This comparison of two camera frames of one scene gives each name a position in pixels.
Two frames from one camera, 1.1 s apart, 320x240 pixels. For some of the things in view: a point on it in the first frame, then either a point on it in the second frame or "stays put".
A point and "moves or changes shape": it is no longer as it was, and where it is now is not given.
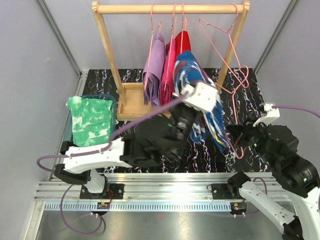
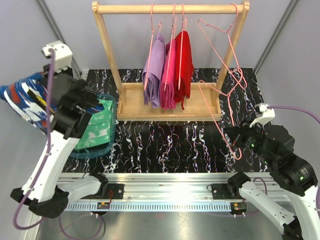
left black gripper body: x=191 y=116 → x=81 y=93
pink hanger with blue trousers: x=218 y=123 → x=241 y=80
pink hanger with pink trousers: x=168 y=83 stays put
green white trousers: x=92 y=120 stays put
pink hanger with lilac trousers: x=154 y=74 stays put
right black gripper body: x=243 y=132 stays put
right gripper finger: x=235 y=131 stays put
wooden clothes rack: x=131 y=104 stays put
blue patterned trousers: x=187 y=70 → x=28 y=96
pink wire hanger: x=200 y=21 moves or changes shape
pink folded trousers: x=166 y=89 stays put
